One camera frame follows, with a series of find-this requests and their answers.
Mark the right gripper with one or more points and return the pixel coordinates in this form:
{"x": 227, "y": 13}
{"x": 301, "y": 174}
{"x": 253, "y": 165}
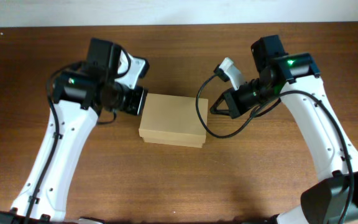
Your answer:
{"x": 232, "y": 104}

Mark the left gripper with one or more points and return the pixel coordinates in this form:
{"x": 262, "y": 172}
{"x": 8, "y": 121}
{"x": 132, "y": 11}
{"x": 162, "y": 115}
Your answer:
{"x": 138, "y": 101}

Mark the brown cardboard box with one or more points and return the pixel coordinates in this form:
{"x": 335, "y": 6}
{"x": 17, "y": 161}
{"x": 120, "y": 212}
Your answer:
{"x": 173, "y": 120}

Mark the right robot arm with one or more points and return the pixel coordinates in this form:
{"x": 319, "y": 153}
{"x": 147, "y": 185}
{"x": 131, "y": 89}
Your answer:
{"x": 295, "y": 80}

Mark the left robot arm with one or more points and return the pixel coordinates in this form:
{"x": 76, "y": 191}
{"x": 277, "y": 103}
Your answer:
{"x": 77, "y": 93}

